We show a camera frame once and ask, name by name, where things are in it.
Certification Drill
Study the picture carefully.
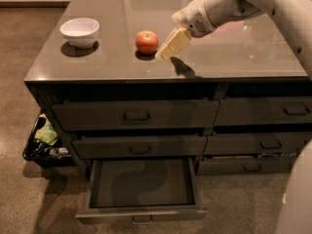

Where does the green snack bag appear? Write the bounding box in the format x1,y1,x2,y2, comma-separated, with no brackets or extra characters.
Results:
34,117,58,145

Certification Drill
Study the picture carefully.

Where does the grey cabinet frame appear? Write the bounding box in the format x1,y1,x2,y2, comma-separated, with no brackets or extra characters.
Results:
26,79,312,174

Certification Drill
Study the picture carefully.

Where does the red apple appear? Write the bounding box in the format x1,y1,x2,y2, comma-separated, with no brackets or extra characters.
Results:
136,30,159,55

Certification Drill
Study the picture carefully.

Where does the top left drawer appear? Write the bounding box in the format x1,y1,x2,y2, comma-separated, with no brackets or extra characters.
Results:
52,99,218,131

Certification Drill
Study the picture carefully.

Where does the open bottom left drawer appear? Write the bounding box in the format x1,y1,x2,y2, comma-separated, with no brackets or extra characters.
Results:
76,157,207,225

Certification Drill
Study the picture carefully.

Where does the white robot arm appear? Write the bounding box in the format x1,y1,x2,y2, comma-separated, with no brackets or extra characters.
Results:
156,0,312,234

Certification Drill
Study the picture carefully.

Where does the black bin with items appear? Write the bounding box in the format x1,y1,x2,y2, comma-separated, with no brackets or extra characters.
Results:
22,112,75,168

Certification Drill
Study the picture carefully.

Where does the top right drawer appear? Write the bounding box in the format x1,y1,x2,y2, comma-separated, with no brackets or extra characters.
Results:
214,97,312,127

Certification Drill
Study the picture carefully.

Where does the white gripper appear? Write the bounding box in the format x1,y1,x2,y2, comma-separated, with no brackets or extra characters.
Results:
155,0,216,61

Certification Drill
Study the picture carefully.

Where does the middle left drawer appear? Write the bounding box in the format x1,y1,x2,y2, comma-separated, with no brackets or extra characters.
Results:
72,135,207,159

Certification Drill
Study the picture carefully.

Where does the middle right drawer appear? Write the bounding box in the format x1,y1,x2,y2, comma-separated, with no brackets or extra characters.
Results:
205,132,312,156

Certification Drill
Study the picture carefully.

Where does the white bowl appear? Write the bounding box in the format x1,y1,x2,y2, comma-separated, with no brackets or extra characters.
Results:
59,18,99,49

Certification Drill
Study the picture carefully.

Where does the bottom right drawer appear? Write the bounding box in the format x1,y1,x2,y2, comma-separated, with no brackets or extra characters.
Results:
195,155,296,176

